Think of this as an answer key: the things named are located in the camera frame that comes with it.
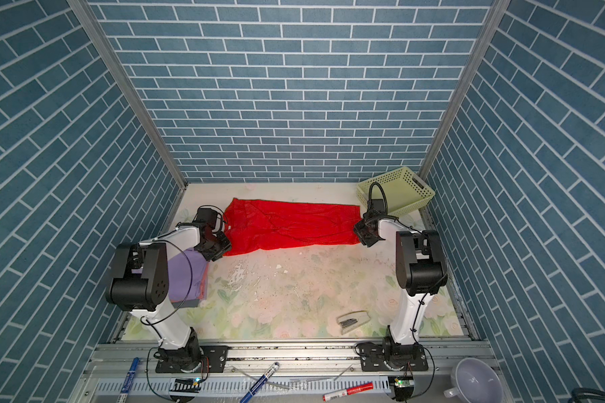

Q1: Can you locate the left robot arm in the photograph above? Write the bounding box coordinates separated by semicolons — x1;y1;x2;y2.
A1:
105;205;231;375

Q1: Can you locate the aluminium frame rail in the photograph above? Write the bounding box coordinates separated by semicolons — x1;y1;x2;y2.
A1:
69;338;500;402

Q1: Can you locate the red marker pen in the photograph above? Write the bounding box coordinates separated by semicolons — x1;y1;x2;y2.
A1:
323;382;374;402

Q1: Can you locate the blue marker pen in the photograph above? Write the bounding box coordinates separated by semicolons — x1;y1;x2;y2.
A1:
116;358;139;403
240;362;280;403

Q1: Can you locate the folded purple t-shirt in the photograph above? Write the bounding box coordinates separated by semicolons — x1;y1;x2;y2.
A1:
167;249;208;301

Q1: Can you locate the left aluminium corner post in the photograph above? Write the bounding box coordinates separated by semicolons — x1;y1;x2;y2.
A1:
67;0;188;191

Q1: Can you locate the black cable coil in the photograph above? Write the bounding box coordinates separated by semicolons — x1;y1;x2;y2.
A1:
569;386;605;403

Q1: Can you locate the aluminium corner post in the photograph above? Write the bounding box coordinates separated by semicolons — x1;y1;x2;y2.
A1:
418;0;510;182
67;0;188;191

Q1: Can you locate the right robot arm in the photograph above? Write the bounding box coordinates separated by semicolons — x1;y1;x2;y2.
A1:
354;198;448;370

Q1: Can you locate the pale green plastic basket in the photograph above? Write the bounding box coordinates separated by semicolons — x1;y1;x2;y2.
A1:
356;167;435;217

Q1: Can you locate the grey stapler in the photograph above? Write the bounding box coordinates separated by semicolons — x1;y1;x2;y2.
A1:
336;311;371;335

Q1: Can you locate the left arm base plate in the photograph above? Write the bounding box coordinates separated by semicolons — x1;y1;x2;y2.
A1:
152;346;229;374

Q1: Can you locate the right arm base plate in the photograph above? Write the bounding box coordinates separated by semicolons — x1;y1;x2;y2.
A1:
355;342;429;373

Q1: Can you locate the right aluminium corner post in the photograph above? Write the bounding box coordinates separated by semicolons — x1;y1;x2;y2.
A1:
418;0;510;182

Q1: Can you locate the red t-shirt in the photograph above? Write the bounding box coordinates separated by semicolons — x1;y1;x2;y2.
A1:
224;198;361;256

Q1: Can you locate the blue marker pen left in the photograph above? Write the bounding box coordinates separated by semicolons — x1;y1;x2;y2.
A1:
116;358;139;403

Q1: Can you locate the blue marker pen centre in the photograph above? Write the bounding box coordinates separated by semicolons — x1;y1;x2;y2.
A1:
240;362;280;403

